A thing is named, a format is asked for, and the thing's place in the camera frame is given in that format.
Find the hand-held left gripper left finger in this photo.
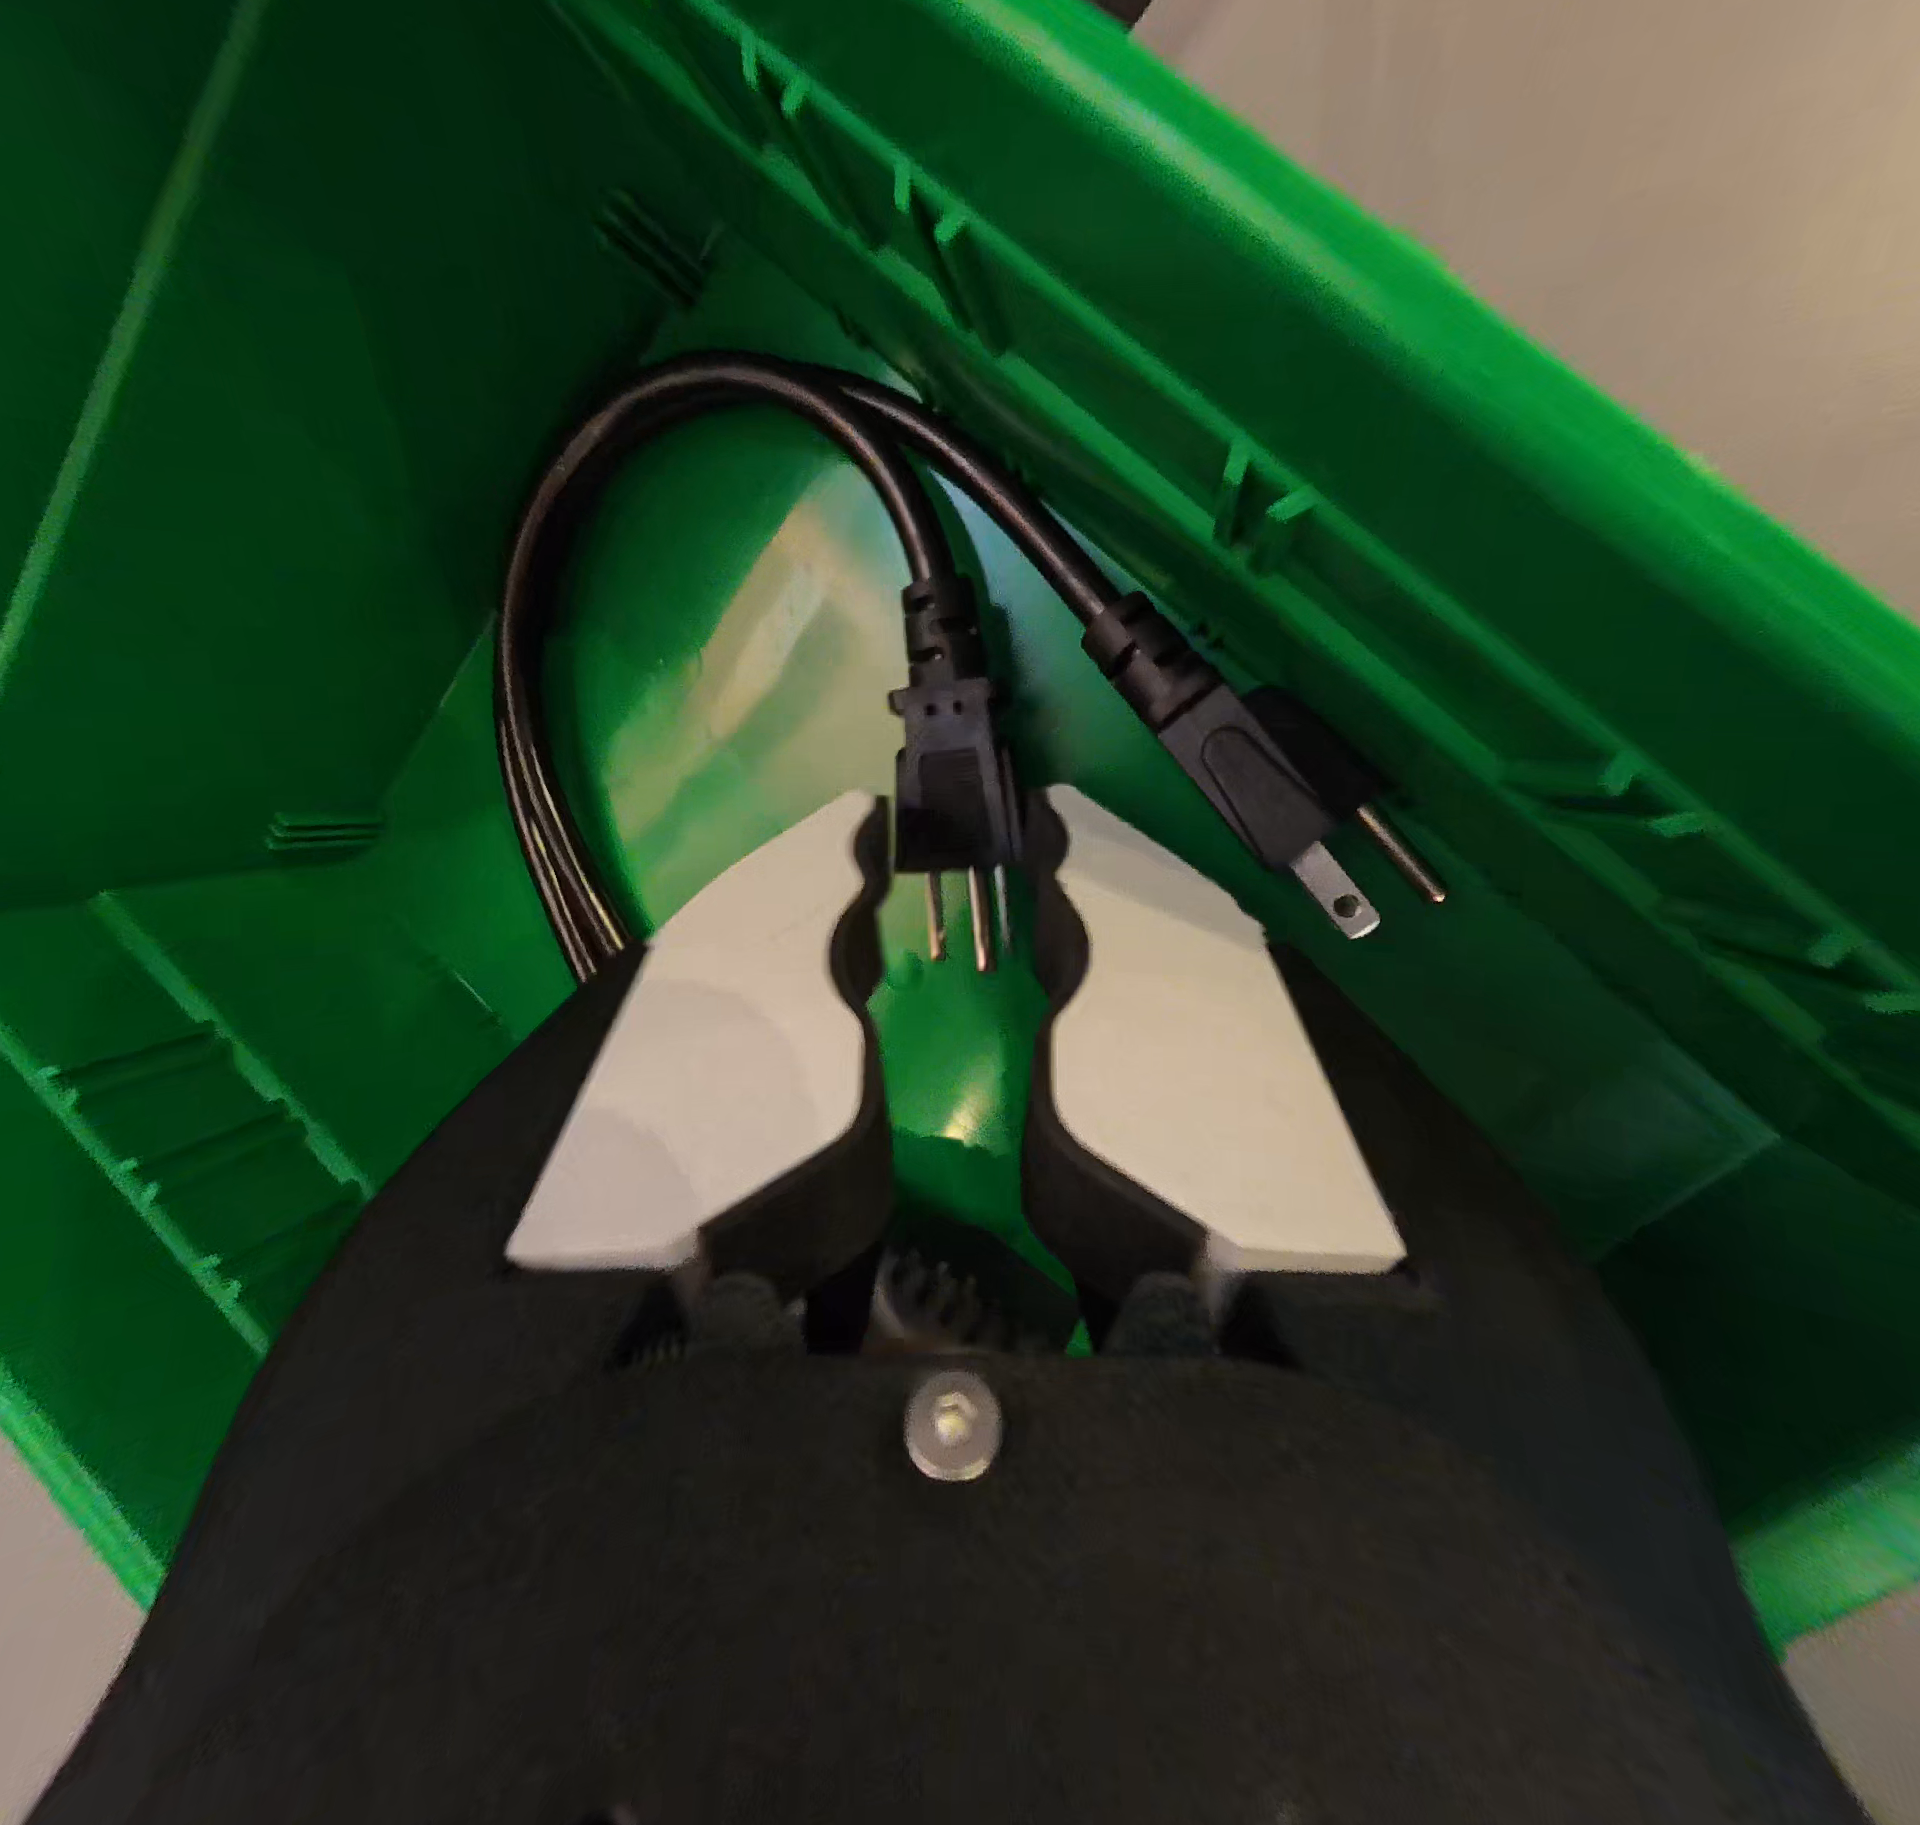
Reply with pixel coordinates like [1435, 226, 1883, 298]
[508, 790, 898, 1349]

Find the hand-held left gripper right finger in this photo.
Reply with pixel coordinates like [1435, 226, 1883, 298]
[1023, 781, 1412, 1349]

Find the green plastic bin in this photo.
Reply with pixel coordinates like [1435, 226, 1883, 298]
[0, 0, 1920, 1660]

